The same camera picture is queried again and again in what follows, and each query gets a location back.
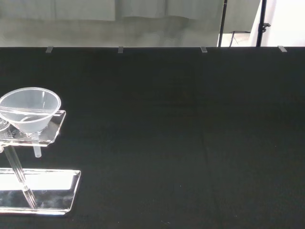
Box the thin black stand pole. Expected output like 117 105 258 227
218 0 228 47

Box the clear acrylic funnel stand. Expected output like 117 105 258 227
0 109 81 216

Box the black bench cloth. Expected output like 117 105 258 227
0 46 305 229

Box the grey-green backdrop curtain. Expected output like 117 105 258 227
0 0 261 48

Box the black pole with clamp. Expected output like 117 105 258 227
256 0 272 47

